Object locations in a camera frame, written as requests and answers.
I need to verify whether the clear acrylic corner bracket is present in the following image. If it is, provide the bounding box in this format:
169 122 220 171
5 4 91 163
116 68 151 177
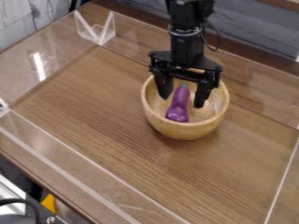
73 10 116 46

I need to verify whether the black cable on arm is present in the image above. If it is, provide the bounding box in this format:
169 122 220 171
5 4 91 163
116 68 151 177
200 20 222 53

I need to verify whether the clear acrylic table barrier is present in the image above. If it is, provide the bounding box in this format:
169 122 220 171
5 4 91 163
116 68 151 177
0 3 299 224

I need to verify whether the brown wooden bowl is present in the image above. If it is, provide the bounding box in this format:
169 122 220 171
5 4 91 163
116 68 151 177
141 76 230 140

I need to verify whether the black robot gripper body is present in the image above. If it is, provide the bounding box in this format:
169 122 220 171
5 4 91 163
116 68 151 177
148 27 223 88

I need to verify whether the yellow black device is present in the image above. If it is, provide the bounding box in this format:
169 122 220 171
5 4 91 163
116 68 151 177
24 192 69 224

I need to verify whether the purple toy eggplant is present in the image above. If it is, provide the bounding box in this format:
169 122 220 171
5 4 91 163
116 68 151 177
164 84 191 123

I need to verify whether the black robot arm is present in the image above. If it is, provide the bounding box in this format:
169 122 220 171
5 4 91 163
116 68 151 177
148 0 223 109

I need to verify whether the black cable bottom left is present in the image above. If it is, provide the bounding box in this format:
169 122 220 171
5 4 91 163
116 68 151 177
0 197 43 224

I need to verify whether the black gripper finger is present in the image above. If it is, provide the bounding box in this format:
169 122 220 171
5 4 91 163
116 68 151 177
194 80 214 109
153 70 173 100

